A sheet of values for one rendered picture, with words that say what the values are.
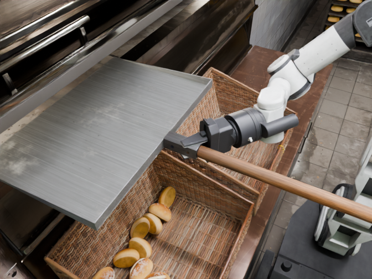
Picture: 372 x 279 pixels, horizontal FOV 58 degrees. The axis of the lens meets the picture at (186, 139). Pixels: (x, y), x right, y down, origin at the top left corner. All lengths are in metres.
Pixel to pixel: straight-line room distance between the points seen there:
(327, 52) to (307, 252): 1.12
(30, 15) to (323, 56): 0.79
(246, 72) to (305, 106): 0.45
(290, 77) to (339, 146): 1.68
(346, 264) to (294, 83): 1.11
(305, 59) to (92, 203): 0.74
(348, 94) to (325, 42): 2.22
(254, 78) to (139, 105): 1.32
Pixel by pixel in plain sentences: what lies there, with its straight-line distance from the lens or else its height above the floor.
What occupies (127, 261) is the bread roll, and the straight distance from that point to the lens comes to 1.29.
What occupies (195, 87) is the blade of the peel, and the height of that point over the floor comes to 1.18.
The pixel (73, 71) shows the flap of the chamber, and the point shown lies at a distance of 0.72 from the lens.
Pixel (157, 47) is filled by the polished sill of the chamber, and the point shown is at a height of 1.16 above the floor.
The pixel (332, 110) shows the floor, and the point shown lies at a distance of 3.05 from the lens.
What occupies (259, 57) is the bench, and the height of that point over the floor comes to 0.58.
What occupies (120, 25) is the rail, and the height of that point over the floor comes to 1.43.
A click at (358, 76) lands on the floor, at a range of 3.59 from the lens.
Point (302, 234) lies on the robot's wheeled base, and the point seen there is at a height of 0.17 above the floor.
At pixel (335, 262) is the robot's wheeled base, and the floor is 0.17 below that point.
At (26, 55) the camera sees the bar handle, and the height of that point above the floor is 1.46.
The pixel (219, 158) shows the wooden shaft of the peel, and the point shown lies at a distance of 0.77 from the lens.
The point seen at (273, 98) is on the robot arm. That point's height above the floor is 1.26.
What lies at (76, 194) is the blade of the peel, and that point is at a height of 1.18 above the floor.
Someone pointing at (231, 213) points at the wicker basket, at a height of 0.62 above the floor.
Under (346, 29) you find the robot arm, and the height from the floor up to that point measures 1.33.
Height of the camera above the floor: 1.77
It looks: 44 degrees down
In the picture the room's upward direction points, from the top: straight up
